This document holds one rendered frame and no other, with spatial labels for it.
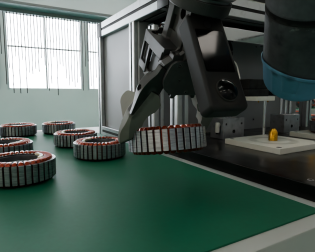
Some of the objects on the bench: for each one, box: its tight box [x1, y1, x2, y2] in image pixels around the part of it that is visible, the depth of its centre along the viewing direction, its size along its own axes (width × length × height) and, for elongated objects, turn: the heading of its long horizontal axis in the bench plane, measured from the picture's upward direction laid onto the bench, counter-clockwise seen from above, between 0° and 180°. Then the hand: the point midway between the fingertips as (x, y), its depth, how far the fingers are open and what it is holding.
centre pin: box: [269, 129, 278, 141], centre depth 66 cm, size 2×2×3 cm
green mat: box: [0, 129, 315, 252], centre depth 59 cm, size 94×61×1 cm
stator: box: [73, 136, 126, 161], centre depth 64 cm, size 11×11×4 cm
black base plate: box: [168, 126, 315, 202], centre depth 74 cm, size 47×64×2 cm
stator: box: [0, 138, 34, 156], centre depth 62 cm, size 11×11×4 cm
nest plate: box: [225, 134, 315, 155], centre depth 66 cm, size 15×15×1 cm
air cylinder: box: [270, 113, 300, 133], centre depth 90 cm, size 5×8×6 cm
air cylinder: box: [211, 117, 245, 140], centre depth 78 cm, size 5×8×6 cm
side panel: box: [97, 21, 138, 144], centre depth 88 cm, size 28×3×32 cm
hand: (165, 141), depth 43 cm, fingers closed on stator, 13 cm apart
